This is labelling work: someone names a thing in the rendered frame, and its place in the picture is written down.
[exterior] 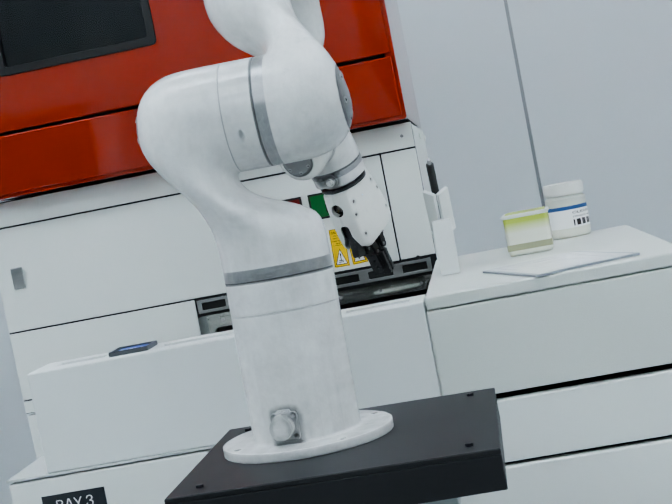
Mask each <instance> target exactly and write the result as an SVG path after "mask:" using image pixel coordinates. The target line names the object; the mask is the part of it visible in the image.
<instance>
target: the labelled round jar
mask: <svg viewBox="0 0 672 504"><path fill-rule="evenodd" d="M542 190H543V195H544V198H546V201H545V206H548V207H549V209H548V214H549V219H550V225H551V230H552V235H553V239H554V240H561V239H568V238H573V237H579V236H583V235H587V234H590V233H591V226H590V219H589V214H588V208H587V203H586V199H585V194H584V193H582V192H583V190H584V188H583V182H582V180H581V179H579V180H573V181H567V182H562V183H556V184H551V185H547V186H543V188H542Z"/></svg>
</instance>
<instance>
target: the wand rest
mask: <svg viewBox="0 0 672 504"><path fill-rule="evenodd" d="M423 196H424V201H425V206H426V210H427V215H428V219H429V224H430V228H431V232H432V233H434V238H435V243H436V249H437V254H438V259H439V264H440V270H441V275H442V276H444V275H449V274H455V273H460V266H459V261H458V256H457V251H456V245H455V240H454V235H453V230H454V229H455V228H456V226H455V221H454V216H453V211H452V206H451V201H450V196H449V191H448V187H443V188H442V189H441V190H440V191H439V192H438V193H437V194H434V193H431V192H428V191H426V190H424V191H423ZM436 197H437V199H436ZM437 201H438V203H437ZM438 206H439V208H438ZM439 211H440V213H439ZM440 216H441V218H440Z"/></svg>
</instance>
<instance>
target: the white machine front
mask: <svg viewBox="0 0 672 504"><path fill-rule="evenodd" d="M351 134H352V136H353V139H354V141H355V143H356V145H357V147H358V150H359V152H360V154H361V156H362V158H363V160H364V163H365V168H366V169H367V170H368V172H369V173H370V175H371V176H372V177H373V179H374V181H375V182H376V184H377V186H378V187H379V189H380V191H381V193H382V195H383V197H384V199H385V201H386V203H387V205H388V207H389V209H390V211H391V218H390V220H389V222H388V223H387V225H386V226H385V227H384V229H383V230H384V231H383V235H384V237H385V240H386V246H384V247H386V248H387V250H388V252H389V254H390V257H391V259H392V261H393V263H394V264H397V263H402V262H408V261H413V260H419V259H424V258H429V257H430V258H431V264H432V269H434V266H435V262H436V260H437V256H436V250H435V245H434V240H433V235H432V232H431V228H430V224H429V219H428V215H427V210H426V206H425V201H424V196H423V191H424V188H423V182H422V177H421V172H420V167H419V161H418V156H417V151H416V146H415V141H414V135H413V130H412V125H411V121H406V122H401V123H396V124H391V125H386V126H381V127H376V128H371V129H366V130H361V131H356V132H351ZM238 177H239V180H240V181H241V183H242V184H243V185H244V186H245V187H246V188H247V189H248V190H250V191H252V192H254V193H256V194H258V195H261V196H264V197H268V198H272V199H277V200H282V201H292V200H297V199H299V202H300V205H303V206H306V207H309V208H311V209H312V206H311V201H310V197H312V196H317V195H322V194H323V193H322V192H321V190H319V189H317V188H316V186H315V184H314V182H313V180H312V179H309V180H297V179H294V178H292V177H290V176H289V175H287V174H286V173H285V172H284V170H283V169H282V168H281V166H280V165H276V166H270V167H265V168H260V169H254V170H249V171H243V172H240V173H239V175H238ZM321 218H322V220H323V223H324V226H325V229H326V233H327V237H328V242H329V247H330V252H331V257H332V263H333V268H334V274H335V275H338V274H344V273H349V272H354V271H360V270H365V269H370V268H372V267H371V265H370V263H369V261H368V262H364V263H360V264H355V265H353V262H352V258H351V253H350V249H347V251H348V257H349V262H350V266H344V267H338V268H335V265H334V259H333V254H332V248H331V242H330V237H329V231H328V230H332V229H335V228H334V225H333V223H332V220H331V218H330V216H325V217H321ZM0 292H1V297H2V301H3V306H4V311H5V316H6V321H7V325H8V330H9V333H10V340H11V344H12V349H13V354H14V359H15V363H16V368H17V373H18V378H19V382H20V387H21V392H22V397H23V400H24V406H25V411H26V414H29V413H35V410H34V406H33V401H32V396H31V391H30V386H29V382H28V377H27V375H28V374H29V373H31V372H33V371H35V370H37V369H39V368H41V367H43V366H45V365H47V364H50V363H54V362H60V361H65V360H70V359H76V358H81V357H87V356H92V355H98V354H103V353H109V352H111V351H113V350H115V349H117V348H119V347H122V346H128V345H133V344H139V343H144V342H150V341H155V340H157V343H163V342H168V341H174V340H179V339H185V338H190V337H196V336H201V335H202V334H201V329H200V325H199V317H201V316H205V315H210V314H215V313H221V312H226V311H230V308H229V309H224V310H219V311H213V312H208V313H203V314H199V312H198V307H197V302H196V301H199V300H205V299H210V298H215V297H221V296H226V295H227V292H226V285H225V281H224V275H223V270H222V265H221V260H220V256H219V252H218V248H217V244H216V241H215V238H214V236H213V233H212V231H211V229H210V227H209V225H208V224H207V222H206V220H205V219H204V218H203V216H202V215H201V213H200V212H199V211H198V210H197V209H196V208H195V207H194V205H193V204H192V203H190V202H189V201H188V200H187V199H186V198H185V197H184V196H183V195H182V194H181V193H180V192H178V191H177V190H176V189H175V188H174V187H173V186H172V185H171V184H169V183H168V182H167V181H166V180H165V179H164V178H163V177H162V176H161V175H159V174H158V173H157V171H156V172H151V173H146V174H141V175H136V176H131V177H126V178H121V179H116V180H111V181H106V182H101V183H96V184H91V185H86V186H81V187H76V188H71V189H66V190H61V191H56V192H51V193H46V194H41V195H36V196H31V197H26V198H21V199H16V200H11V201H6V202H1V203H0Z"/></svg>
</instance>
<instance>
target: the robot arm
mask: <svg viewBox="0 0 672 504"><path fill-rule="evenodd" d="M203 1H204V5H205V9H206V12H207V15H208V17H209V19H210V21H211V23H212V24H213V26H214V27H215V29H216V30H217V31H218V32H219V33H220V34H221V36H222V37H223V38H224V39H225V40H227V41H228V42H229V43H230V44H232V45H233V46H235V47H236V48H238V49H240V50H242V51H244V52H246V53H248V54H250V55H253V56H255V57H250V58H245V59H239V60H234V61H229V62H224V63H219V64H214V65H209V66H204V67H199V68H194V69H189V70H185V71H181V72H177V73H174V74H171V75H168V76H165V77H163V78H162V79H160V80H158V81H156V82H155V83H154V84H153V85H151V86H150V87H149V88H148V90H147V91H146V92H145V94H144V95H143V97H142V99H141V101H140V104H139V107H138V111H137V117H136V121H135V123H136V127H137V136H138V138H137V140H138V144H140V147H141V149H142V152H143V154H144V156H145V157H146V159H147V161H148V162H149V163H150V165H151V166H152V167H153V168H154V169H155V170H156V171H157V173H158V174H159V175H161V176H162V177H163V178H164V179H165V180H166V181H167V182H168V183H169V184H171V185H172V186H173V187H174V188H175V189H176V190H177V191H178V192H180V193H181V194H182V195H183V196H184V197H185V198H186V199H187V200H188V201H189V202H190V203H192V204H193V205H194V207H195V208H196V209H197V210H198V211H199V212H200V213H201V215H202V216H203V218H204V219H205V220H206V222H207V224H208V225H209V227H210V229H211V231H212V233H213V236H214V238H215V241H216V244H217V248H218V252H219V256H220V260H221V265H222V270H223V275H224V281H225V285H226V292H227V297H228V302H229V308H230V313H231V319H232V325H233V330H234V335H235V341H236V346H237V352H238V357H239V363H240V368H241V373H242V379H243V384H244V390H245V395H246V401H247V406H248V411H249V417H250V422H251V428H252V431H249V432H246V433H244V434H241V435H239V436H237V437H235V438H233V439H231V440H229V441H228V442H227V443H225V445H224V446H223V451H224V457H225V459H227V460H228V461H231V462H234V463H242V464H262V463H276V462H285V461H292V460H299V459H305V458H311V457H316V456H321V455H326V454H330V453H334V452H338V451H342V450H346V449H349V448H353V447H356V446H359V445H362V444H365V443H368V442H370V441H373V440H375V439H378V438H379V437H381V436H383V435H385V434H387V433H388V432H390V431H391V430H392V428H393V427H394V423H393V418H392V415H391V414H389V413H387V412H383V411H376V410H359V407H358V402H357V396H356V391H355V385H354V380H353V374H352V369H351V363H350V358H349V352H348V347H347V341H346V336H345V330H344V325H343V319H342V314H341V308H340V303H339V296H338V290H337V285H336V279H335V274H334V268H333V263H332V257H331V252H330V247H329V242H328V237H327V233H326V229H325V226H324V223H323V220H322V218H321V216H320V215H319V214H318V213H317V212H316V211H315V210H313V209H311V208H309V207H306V206H303V205H300V204H296V203H292V202H287V201H282V200H277V199H272V198H268V197H264V196H261V195H258V194H256V193H254V192H252V191H250V190H248V189H247V188H246V187H245V186H244V185H243V184H242V183H241V181H240V180H239V177H238V175H239V173H240V172H243V171H249V170H254V169H260V168H265V167H270V166H276V165H280V166H281V168H282V169H283V170H284V172H285V173H286V174H287V175H289V176H290V177H292V178H294V179H297V180H309V179H312V180H313V182H314V184H315V186H316V188H317V189H319V190H321V192H322V193H323V194H324V200H325V203H326V206H327V210H328V212H329V215H330V218H331V220H332V223H333V225H334V228H335V230H336V232H337V235H338V237H339V239H340V241H341V242H342V244H343V246H344V247H345V248H346V249H350V248H351V251H352V254H353V257H354V258H359V257H362V256H364V257H367V259H368V261H369V263H370V265H371V267H372V269H373V272H374V274H375V275H381V274H388V273H391V272H392V270H393V269H394V268H395V265H394V263H393V261H392V259H391V257H390V254H389V252H388V250H387V248H386V247H384V246H386V240H385V237H384V235H383V231H384V230H383V229H384V227H385V226H386V225H387V223H388V222H389V220H390V218H391V211H390V209H389V207H388V205H387V203H386V201H385V199H384V197H383V195H382V193H381V191H380V189H379V187H378V186H377V184H376V182H375V181H374V179H373V177H372V176H371V175H370V173H369V172H368V170H367V169H366V168H365V163H364V160H363V158H362V156H361V154H360V152H359V150H358V147H357V145H356V143H355V141H354V139H353V136H352V134H351V132H350V130H349V129H350V127H351V124H352V118H353V110H352V101H351V97H350V93H349V89H348V87H347V84H346V82H345V80H344V76H343V74H342V72H341V71H340V70H339V68H338V66H337V65H336V63H335V62H334V60H333V59H332V58H331V56H330V55H329V53H328V52H327V51H326V50H325V49H324V47H323V45H324V39H325V30H324V22H323V17H322V12H321V7H320V3H319V0H203Z"/></svg>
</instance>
